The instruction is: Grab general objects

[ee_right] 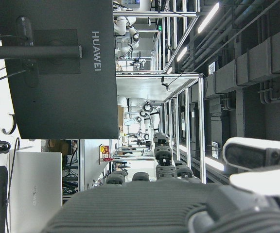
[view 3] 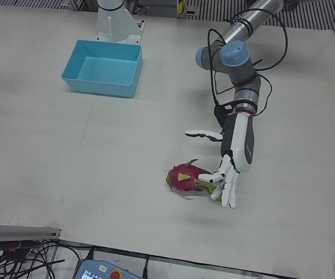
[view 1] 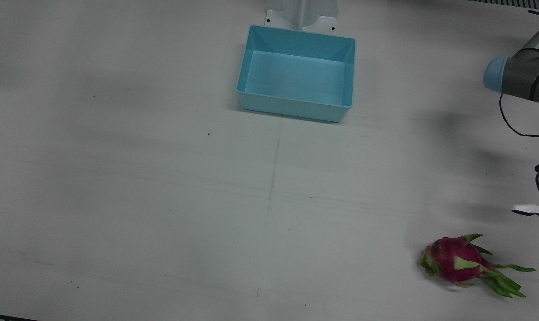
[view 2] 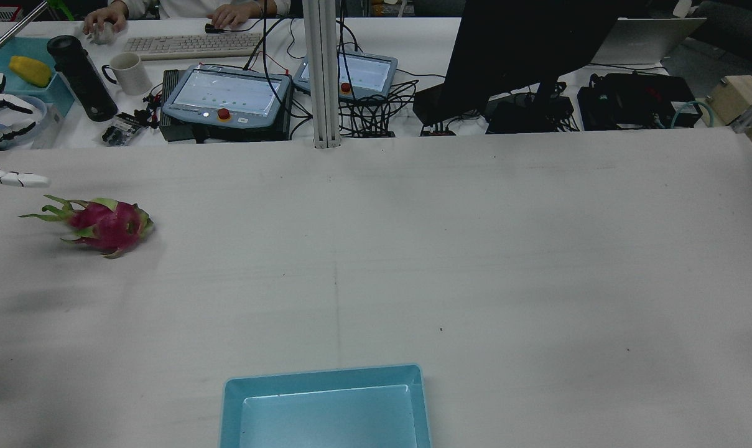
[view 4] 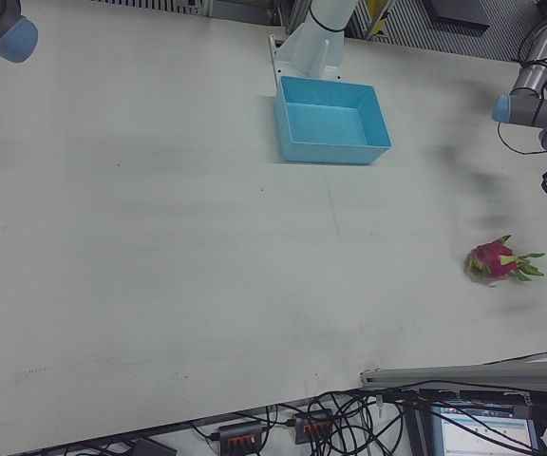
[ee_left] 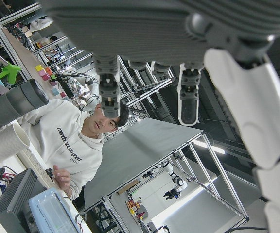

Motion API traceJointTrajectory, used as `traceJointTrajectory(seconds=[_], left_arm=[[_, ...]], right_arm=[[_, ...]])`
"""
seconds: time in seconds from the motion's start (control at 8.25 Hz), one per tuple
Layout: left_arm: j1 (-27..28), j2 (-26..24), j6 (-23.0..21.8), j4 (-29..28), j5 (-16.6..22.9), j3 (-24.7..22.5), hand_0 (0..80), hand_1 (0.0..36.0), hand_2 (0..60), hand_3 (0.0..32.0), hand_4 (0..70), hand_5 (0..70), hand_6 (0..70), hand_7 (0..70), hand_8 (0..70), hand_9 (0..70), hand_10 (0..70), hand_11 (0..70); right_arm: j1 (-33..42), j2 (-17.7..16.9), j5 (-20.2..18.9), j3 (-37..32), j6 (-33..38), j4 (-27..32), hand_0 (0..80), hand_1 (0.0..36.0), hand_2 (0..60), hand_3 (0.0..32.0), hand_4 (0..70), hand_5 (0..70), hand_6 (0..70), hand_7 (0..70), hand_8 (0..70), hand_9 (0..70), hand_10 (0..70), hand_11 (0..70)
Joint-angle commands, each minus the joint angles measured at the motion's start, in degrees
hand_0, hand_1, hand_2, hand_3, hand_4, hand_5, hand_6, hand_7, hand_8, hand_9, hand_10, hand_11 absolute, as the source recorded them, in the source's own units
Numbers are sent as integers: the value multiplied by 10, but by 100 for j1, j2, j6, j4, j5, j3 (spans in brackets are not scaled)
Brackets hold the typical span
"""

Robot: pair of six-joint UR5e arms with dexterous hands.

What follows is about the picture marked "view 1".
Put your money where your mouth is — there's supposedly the pink dragon fruit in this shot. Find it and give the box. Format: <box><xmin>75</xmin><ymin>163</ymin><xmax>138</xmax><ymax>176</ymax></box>
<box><xmin>420</xmin><ymin>233</ymin><xmax>536</xmax><ymax>299</ymax></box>

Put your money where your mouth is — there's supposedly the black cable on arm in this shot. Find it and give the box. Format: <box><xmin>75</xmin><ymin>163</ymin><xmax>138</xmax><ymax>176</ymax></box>
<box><xmin>499</xmin><ymin>62</ymin><xmax>539</xmax><ymax>138</ymax></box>

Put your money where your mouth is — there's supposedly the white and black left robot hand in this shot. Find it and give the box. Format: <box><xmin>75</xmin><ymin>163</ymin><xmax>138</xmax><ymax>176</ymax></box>
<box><xmin>512</xmin><ymin>204</ymin><xmax>539</xmax><ymax>218</ymax></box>

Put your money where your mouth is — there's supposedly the white camera stand base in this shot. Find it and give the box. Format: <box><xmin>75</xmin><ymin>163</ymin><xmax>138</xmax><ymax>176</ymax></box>
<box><xmin>264</xmin><ymin>0</ymin><xmax>339</xmax><ymax>33</ymax></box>

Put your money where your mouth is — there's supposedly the light blue plastic bin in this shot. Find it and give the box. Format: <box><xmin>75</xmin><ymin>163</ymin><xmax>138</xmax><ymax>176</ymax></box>
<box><xmin>236</xmin><ymin>25</ymin><xmax>357</xmax><ymax>123</ymax></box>

